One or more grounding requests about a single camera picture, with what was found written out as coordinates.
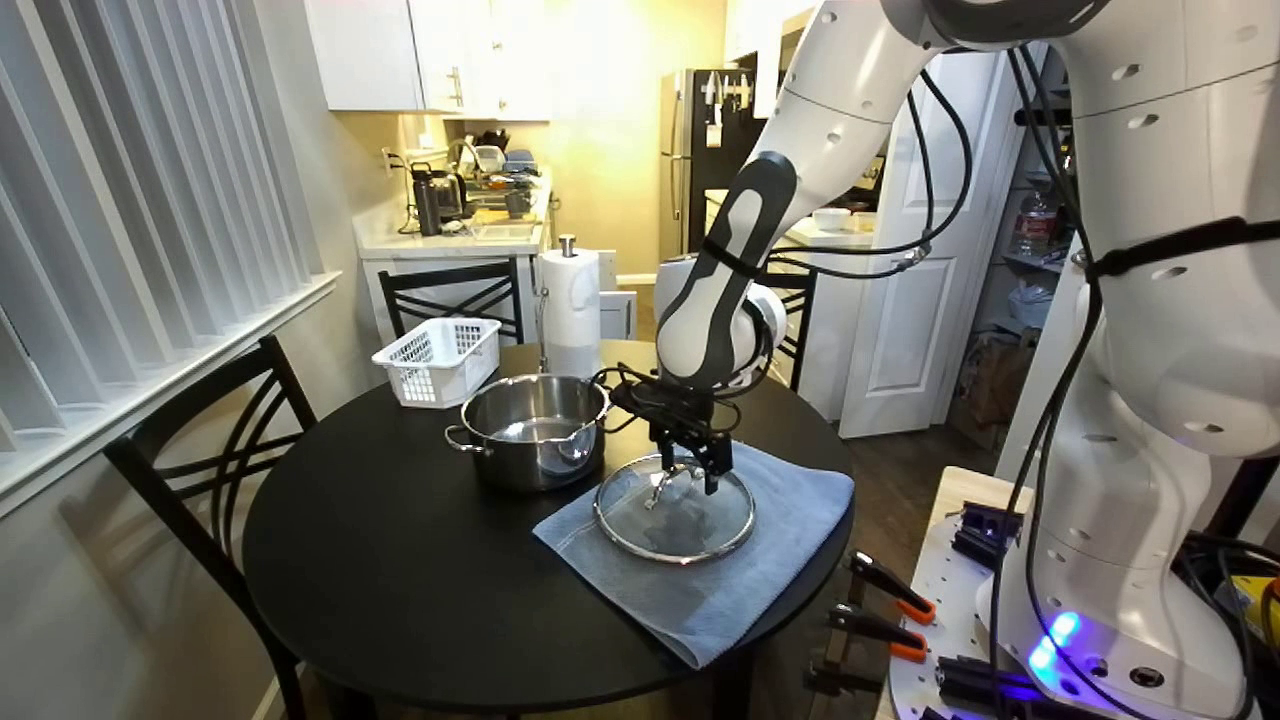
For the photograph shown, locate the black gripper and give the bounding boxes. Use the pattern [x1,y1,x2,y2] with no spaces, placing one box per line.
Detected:
[638,377,742,495]

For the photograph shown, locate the round glass pot lid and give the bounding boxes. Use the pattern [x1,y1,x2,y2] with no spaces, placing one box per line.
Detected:
[590,453,760,572]

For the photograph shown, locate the silver steel cooking pot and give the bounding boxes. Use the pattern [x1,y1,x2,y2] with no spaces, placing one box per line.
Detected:
[441,372,621,501]

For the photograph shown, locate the blue folded cloth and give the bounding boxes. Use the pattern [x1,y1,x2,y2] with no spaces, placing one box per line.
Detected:
[529,425,860,672]

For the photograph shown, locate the small white counter cabinet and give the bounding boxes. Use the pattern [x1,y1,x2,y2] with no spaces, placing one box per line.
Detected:
[775,206,879,428]

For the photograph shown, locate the white paper towel roll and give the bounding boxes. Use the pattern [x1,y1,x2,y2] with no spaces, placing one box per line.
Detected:
[537,237,608,384]

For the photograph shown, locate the white panel door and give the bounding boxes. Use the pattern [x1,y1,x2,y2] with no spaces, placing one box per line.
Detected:
[836,42,1033,445]

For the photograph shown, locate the white plastic basket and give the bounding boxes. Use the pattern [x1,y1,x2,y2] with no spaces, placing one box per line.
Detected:
[367,315,504,413]

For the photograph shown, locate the robot mounting platform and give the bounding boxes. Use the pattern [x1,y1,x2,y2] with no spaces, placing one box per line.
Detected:
[874,458,1048,720]

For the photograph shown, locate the white kitchen counter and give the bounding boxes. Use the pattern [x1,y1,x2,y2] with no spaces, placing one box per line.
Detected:
[351,210,554,347]

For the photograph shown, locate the black refrigerator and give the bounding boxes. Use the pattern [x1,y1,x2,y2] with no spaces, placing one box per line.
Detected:
[662,60,768,262]

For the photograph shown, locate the black coffee maker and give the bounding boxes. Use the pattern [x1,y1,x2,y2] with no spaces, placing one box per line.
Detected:
[409,160,471,238]

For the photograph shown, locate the white upper kitchen cabinets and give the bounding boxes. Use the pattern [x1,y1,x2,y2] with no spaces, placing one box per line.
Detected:
[304,0,555,128]

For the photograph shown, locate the white vertical window blinds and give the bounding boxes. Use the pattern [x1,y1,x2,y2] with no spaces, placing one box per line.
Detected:
[0,0,334,462]

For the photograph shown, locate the orange handled black clamp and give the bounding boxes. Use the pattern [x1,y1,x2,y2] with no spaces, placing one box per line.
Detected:
[848,549,939,628]
[826,600,936,667]

